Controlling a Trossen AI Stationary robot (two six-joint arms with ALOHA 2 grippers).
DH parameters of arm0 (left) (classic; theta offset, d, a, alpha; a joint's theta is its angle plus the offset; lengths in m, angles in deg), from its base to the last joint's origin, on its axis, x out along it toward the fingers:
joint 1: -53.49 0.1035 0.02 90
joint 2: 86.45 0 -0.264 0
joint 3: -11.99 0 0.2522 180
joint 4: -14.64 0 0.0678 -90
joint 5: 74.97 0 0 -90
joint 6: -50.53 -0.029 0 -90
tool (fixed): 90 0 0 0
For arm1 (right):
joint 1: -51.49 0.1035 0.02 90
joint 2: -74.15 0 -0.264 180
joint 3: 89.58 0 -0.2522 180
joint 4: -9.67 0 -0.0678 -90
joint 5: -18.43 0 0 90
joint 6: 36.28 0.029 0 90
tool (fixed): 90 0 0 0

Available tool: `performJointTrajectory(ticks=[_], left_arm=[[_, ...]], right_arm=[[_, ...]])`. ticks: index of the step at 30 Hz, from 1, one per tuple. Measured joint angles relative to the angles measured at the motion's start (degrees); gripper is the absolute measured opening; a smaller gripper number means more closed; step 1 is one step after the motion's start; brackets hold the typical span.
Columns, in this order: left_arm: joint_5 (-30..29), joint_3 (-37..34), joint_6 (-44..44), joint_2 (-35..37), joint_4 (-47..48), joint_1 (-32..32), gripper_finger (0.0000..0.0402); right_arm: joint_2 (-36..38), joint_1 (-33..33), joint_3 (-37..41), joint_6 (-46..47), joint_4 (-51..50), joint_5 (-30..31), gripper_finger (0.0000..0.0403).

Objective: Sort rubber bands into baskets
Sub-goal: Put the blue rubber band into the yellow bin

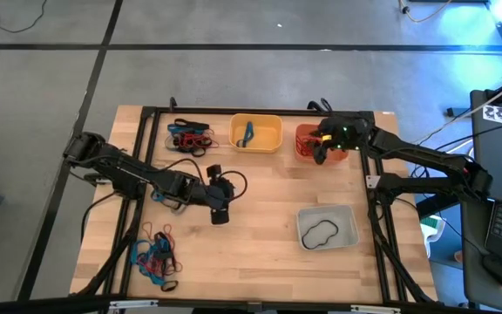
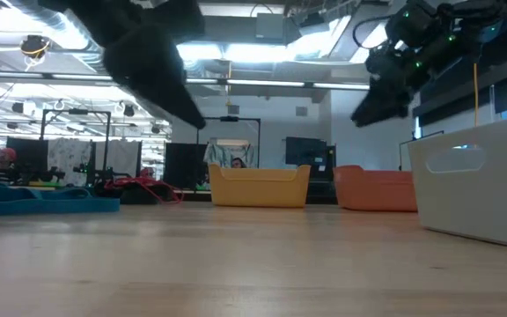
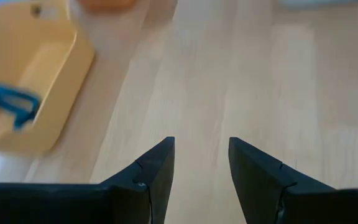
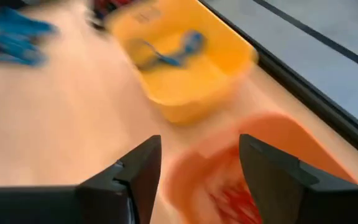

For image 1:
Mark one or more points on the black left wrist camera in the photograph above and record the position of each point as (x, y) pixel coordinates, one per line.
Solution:
(230, 192)

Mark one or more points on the orange plastic basket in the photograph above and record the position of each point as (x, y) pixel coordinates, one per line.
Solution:
(300, 128)

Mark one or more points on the black crossbar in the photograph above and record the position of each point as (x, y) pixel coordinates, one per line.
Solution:
(37, 305)

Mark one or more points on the black aluminium table frame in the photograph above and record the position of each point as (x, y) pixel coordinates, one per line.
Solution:
(255, 111)

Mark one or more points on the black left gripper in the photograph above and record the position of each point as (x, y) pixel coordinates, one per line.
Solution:
(211, 194)

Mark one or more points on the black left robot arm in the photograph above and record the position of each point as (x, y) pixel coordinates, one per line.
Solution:
(137, 172)

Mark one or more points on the dark grey desk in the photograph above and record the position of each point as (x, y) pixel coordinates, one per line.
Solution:
(495, 144)

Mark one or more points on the white plastic basket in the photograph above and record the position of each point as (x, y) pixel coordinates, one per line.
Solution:
(347, 218)

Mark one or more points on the yellow plastic basket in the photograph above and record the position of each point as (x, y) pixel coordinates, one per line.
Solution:
(268, 139)

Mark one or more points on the silver metal bracket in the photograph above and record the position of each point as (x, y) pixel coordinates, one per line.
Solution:
(375, 309)
(133, 304)

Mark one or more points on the silver mounting plate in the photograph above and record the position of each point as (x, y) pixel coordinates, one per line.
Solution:
(373, 182)

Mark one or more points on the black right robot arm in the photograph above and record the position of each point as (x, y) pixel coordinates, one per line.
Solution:
(429, 159)

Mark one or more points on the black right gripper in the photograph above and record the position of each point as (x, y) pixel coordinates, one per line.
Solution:
(347, 135)

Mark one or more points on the thin blue rubber band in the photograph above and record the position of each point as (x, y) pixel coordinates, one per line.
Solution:
(167, 144)

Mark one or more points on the thin red rubber band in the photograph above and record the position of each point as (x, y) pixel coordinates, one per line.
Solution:
(173, 237)
(143, 229)

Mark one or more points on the black power adapter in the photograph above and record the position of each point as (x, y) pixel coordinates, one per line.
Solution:
(451, 112)

